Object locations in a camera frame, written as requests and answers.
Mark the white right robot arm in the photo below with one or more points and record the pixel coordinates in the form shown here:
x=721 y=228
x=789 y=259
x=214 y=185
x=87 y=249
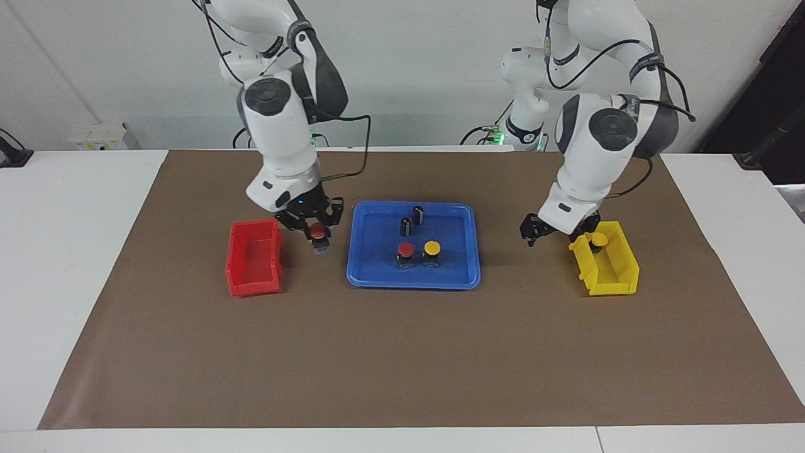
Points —
x=283 y=138

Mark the red push button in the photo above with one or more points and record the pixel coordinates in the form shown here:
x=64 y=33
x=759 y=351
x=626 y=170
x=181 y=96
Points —
x=405 y=250
x=318 y=231

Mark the black background panel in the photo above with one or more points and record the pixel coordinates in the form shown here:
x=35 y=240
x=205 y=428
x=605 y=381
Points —
x=755 y=75

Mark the blue plastic tray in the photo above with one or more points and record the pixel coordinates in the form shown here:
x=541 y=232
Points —
x=377 y=264

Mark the black table clamp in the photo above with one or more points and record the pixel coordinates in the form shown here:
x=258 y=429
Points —
x=12 y=154

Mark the black cylindrical capacitor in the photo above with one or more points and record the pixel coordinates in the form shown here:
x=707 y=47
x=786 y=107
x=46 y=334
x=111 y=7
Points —
x=405 y=226
x=418 y=214

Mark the yellow plastic bin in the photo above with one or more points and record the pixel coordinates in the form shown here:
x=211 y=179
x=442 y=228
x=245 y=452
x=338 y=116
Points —
x=619 y=270

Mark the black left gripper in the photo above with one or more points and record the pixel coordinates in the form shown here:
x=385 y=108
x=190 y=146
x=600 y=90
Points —
x=544 y=228

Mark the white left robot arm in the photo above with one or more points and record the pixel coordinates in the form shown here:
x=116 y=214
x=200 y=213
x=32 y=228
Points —
x=591 y=151

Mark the red plastic bin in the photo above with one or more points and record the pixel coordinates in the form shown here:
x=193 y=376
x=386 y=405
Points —
x=251 y=264

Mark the yellow push button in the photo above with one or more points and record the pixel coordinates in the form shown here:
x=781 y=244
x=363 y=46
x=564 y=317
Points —
x=431 y=248
x=599 y=239

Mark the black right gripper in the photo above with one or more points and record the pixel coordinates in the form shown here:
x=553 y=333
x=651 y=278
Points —
x=302 y=211

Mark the black stand pole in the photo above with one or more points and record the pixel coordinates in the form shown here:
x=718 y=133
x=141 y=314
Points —
x=770 y=141

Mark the brown paper mat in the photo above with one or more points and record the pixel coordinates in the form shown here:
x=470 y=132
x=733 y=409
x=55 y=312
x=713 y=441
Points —
x=402 y=358

